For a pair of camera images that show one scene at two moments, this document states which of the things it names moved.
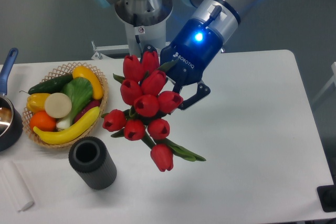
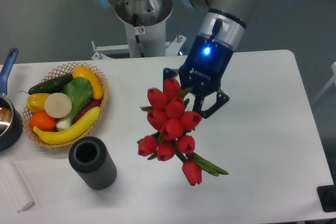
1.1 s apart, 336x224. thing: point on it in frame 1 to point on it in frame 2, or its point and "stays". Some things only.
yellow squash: (81, 71) stays
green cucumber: (54, 85) stays
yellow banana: (72, 134) stays
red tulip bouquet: (143, 86) to (171, 123)
